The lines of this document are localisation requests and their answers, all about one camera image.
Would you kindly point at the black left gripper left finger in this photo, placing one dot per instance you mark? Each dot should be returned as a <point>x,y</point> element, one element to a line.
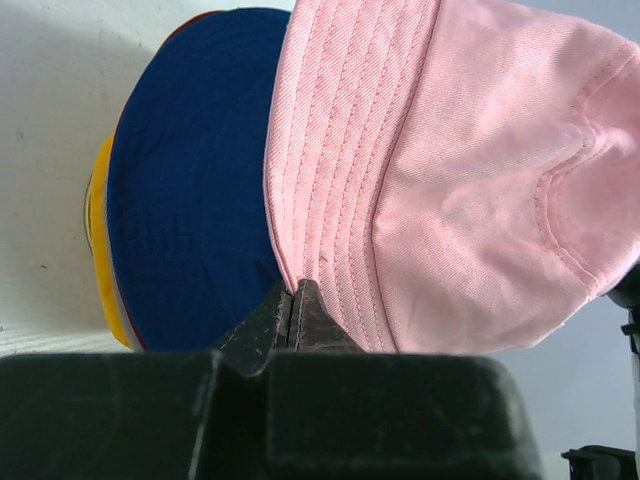
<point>188,415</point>

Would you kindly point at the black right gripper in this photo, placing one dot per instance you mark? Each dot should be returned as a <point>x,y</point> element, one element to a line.
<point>596,462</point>

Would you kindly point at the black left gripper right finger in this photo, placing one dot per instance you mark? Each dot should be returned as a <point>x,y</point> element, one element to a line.
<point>333,412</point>

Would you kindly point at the blue beanie hat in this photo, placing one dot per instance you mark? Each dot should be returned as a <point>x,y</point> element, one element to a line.
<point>236,246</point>

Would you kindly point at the yellow bucket hat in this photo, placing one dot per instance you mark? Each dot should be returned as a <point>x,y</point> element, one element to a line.
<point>95,222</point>

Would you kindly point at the pink hat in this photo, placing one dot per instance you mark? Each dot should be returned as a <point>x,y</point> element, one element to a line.
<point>456,176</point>

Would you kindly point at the dark red beanie hat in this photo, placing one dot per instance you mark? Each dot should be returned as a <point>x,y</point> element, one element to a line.
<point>157,173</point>

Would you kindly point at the grey bucket hat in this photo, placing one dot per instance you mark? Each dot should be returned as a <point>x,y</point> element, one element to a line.
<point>118,316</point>

